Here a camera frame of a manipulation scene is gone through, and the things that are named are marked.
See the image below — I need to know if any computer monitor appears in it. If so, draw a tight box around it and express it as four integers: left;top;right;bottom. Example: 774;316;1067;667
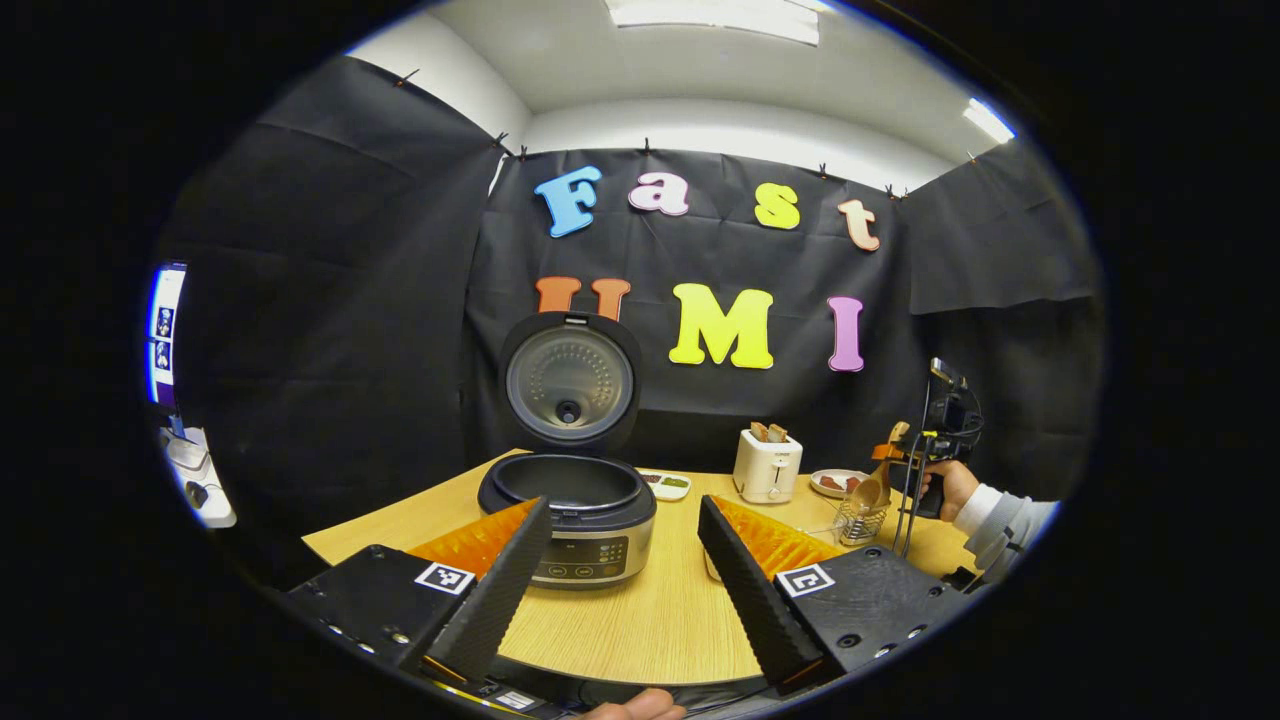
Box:
148;262;189;409

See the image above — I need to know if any metal wire chopstick holder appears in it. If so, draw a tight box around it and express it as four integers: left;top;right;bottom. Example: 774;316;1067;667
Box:
835;497;891;547

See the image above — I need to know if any white toaster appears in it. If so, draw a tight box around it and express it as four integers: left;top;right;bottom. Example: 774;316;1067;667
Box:
733;428;804;505

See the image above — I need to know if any large ceiling light panel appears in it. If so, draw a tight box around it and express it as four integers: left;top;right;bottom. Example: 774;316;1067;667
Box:
605;0;821;47

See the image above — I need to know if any white divided sauce dish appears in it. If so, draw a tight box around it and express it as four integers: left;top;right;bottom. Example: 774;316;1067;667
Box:
636;468;693;502

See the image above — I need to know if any black rice cooker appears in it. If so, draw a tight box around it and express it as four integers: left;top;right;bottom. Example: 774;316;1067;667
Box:
478;312;658;591

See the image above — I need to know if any black cable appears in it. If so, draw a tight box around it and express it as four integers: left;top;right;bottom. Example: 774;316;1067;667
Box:
893;440;916;554
905;440;933;558

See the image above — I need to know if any small ceiling light panel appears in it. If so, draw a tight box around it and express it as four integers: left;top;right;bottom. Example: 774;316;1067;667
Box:
962;96;1017;145

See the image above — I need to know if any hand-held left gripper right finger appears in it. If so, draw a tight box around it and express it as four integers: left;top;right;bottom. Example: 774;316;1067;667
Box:
697;494;976;696

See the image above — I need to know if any white side desk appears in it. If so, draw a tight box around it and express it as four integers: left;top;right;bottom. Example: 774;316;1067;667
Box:
158;425;238;530

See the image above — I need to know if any white round plate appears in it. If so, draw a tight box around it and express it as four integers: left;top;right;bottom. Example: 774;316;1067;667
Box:
810;468;871;499

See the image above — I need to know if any wooden spoon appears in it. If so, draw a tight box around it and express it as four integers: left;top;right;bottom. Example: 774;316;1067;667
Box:
850;421;913;513

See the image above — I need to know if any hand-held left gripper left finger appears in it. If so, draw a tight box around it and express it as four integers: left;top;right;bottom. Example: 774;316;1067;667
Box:
283;497;554;686

